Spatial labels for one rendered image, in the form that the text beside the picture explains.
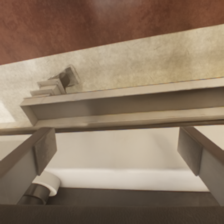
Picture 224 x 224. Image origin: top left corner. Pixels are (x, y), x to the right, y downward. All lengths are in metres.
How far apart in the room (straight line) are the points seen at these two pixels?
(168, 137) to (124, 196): 0.09
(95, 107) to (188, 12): 0.63
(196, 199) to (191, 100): 0.53
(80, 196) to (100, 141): 0.08
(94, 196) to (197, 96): 0.57
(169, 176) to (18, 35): 1.11
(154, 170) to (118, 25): 0.84
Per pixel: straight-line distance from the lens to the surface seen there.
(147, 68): 1.03
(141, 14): 0.94
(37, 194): 0.23
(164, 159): 0.20
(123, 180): 0.21
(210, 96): 0.72
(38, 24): 1.09
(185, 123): 0.69
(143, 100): 0.68
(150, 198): 0.22
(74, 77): 1.07
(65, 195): 0.25
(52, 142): 0.16
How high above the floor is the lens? 0.94
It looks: 50 degrees down
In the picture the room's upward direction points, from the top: 168 degrees counter-clockwise
